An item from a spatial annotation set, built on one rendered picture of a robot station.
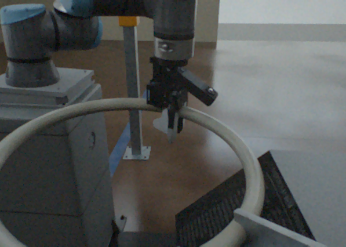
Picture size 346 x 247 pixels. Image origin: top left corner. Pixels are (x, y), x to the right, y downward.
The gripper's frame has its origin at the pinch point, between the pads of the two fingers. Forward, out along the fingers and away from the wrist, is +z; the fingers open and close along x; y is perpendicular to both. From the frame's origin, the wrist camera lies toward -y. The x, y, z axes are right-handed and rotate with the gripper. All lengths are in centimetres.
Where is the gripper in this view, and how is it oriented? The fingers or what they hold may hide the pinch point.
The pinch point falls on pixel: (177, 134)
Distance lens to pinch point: 76.0
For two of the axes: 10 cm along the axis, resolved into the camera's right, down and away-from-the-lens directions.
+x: -3.9, 4.4, -8.1
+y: -9.2, -2.2, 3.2
